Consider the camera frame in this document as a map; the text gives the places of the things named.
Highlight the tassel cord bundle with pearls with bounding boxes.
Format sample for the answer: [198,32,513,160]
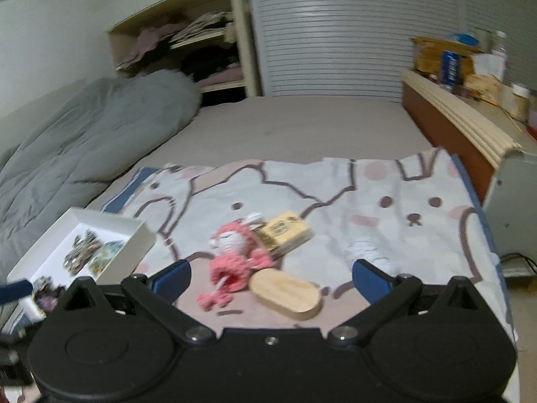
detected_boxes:
[62,228,102,276]

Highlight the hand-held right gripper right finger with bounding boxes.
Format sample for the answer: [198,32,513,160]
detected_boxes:
[326,259,484,348]

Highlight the black cable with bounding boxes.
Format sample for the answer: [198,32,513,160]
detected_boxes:
[499,252,537,278]

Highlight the white crochet piece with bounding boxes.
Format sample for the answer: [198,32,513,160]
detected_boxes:
[344,239,397,278]

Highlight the yellow snack box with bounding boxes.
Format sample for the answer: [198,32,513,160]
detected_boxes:
[410,35,483,81]

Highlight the beige bed sheet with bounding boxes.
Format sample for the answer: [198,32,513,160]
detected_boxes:
[85,94,434,211]

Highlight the blue soda can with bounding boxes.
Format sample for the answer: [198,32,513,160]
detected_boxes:
[438,49,462,89]

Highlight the grey quilted duvet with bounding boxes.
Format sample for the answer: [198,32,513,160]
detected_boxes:
[0,69,202,278]

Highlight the small yellow box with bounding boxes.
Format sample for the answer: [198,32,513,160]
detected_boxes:
[255,210,315,257]

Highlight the white tissue box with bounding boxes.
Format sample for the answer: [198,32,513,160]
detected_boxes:
[472,52,506,79]

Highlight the clear plastic bottle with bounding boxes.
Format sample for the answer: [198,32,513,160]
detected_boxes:
[490,30,509,68]

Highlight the pink crumpled garment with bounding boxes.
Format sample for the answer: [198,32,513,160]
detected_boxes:
[115,23,181,70]

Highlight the bear printed blanket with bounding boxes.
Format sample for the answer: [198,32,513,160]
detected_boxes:
[100,147,520,342]

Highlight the beige crumpled snack bag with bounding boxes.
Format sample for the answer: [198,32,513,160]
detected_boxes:
[463,73,504,104]

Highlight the beige folded clothes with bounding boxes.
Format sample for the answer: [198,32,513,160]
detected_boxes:
[167,10,236,43]

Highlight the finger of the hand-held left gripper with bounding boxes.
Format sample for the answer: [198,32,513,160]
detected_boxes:
[0,279,34,305]

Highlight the oval wooden block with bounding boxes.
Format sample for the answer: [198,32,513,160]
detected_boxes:
[250,269,324,322]

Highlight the glass jar with white lid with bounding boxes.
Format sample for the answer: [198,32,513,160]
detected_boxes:
[509,83,530,121]

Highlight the white shallow cardboard box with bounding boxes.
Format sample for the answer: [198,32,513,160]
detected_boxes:
[6,206,157,328]

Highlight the pink folded cloth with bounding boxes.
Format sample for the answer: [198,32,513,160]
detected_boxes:
[195,69,246,89]

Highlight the white bedside cabinet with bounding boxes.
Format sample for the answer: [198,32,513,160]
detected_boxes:
[482,150,537,278]

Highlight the wooden bed headboard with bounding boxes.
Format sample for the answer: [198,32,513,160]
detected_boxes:
[400,69,523,203]

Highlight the floral brocade pouch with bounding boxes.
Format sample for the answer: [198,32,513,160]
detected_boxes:
[88,239,127,278]

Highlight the pink crochet doll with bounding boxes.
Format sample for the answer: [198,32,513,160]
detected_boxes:
[197,213,276,312]

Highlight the cream open shelf unit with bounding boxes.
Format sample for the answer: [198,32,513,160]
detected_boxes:
[106,0,263,97]

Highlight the dark piled clothes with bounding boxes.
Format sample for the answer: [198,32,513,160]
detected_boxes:
[180,46,242,83]

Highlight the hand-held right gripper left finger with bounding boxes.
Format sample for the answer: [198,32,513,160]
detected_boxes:
[56,259,217,348]

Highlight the dark purple scrunchie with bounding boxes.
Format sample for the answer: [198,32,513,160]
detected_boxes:
[31,276,68,314]

